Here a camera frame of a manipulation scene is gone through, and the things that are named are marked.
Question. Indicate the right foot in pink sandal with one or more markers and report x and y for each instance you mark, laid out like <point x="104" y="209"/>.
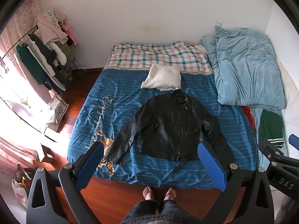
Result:
<point x="170" y="195"/>

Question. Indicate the black leather jacket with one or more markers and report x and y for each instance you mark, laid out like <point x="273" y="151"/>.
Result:
<point x="171" y="126"/>

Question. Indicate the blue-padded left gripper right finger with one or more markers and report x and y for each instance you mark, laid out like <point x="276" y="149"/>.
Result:
<point x="256" y="205"/>

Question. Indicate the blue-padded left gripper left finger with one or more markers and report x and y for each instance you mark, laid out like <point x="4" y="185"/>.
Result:
<point x="43" y="203"/>

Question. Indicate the green garment with white stripes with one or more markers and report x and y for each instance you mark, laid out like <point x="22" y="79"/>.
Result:
<point x="271" y="128"/>

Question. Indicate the blue striped bed cover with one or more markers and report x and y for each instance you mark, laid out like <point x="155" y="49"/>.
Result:
<point x="116" y="97"/>

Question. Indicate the small cardboard box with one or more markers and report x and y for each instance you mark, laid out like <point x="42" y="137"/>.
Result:
<point x="45" y="154"/>

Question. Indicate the white wall socket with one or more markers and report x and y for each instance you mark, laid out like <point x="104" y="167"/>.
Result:
<point x="217" y="24"/>

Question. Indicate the light blue folded duvet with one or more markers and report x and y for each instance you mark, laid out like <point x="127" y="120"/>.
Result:
<point x="246" y="71"/>

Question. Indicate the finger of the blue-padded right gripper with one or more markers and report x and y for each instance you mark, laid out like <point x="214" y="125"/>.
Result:
<point x="294" y="141"/>

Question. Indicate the red cloth on bed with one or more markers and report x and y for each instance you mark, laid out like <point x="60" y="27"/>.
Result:
<point x="247" y="111"/>

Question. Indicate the floral fabric bag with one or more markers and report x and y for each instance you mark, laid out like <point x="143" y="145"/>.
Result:
<point x="57" y="108"/>

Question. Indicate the clothes rack with hanging clothes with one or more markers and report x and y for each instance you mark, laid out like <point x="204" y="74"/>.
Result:
<point x="46" y="51"/>

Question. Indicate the white plastic shopping bag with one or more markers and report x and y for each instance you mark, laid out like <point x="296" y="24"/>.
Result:
<point x="20" y="193"/>

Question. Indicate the plaid checked blanket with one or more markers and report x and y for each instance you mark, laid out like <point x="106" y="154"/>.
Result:
<point x="132" y="56"/>

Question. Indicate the foot in pink sandal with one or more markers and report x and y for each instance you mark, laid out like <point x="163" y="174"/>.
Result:
<point x="170" y="195"/>
<point x="148" y="193"/>

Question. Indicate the left foot in pink sandal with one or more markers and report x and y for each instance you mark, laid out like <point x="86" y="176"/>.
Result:
<point x="148" y="193"/>

